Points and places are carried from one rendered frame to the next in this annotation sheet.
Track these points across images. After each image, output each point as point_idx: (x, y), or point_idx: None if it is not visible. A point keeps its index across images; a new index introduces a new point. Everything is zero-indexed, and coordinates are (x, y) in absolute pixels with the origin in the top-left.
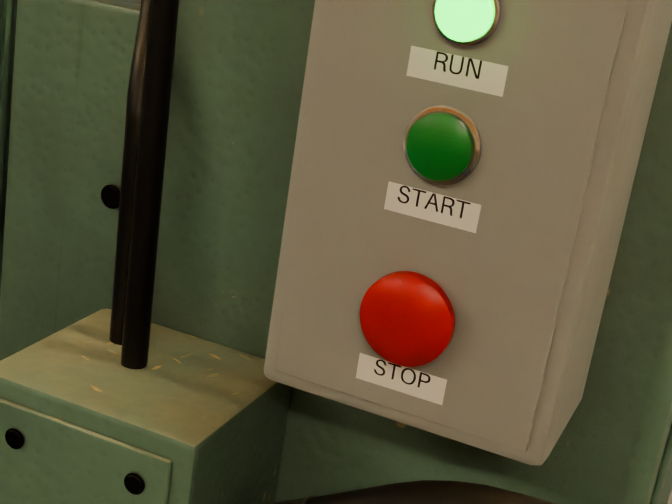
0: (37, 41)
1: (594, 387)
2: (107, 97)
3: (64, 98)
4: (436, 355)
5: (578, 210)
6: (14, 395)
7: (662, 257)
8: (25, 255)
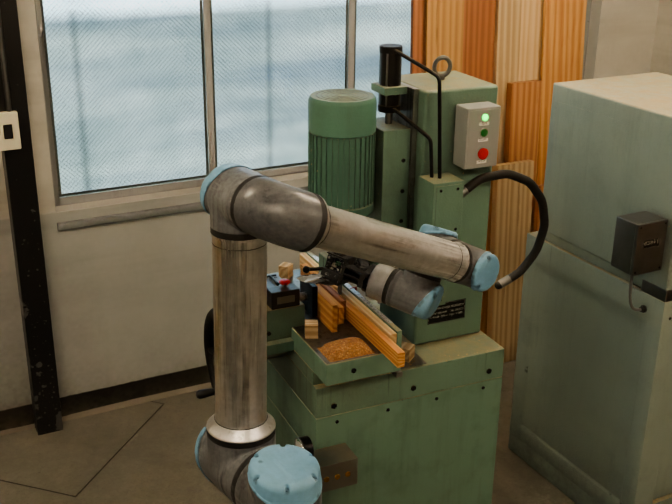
0: (388, 139)
1: None
2: (401, 144)
3: (393, 147)
4: (487, 156)
5: (497, 134)
6: (439, 185)
7: None
8: (387, 177)
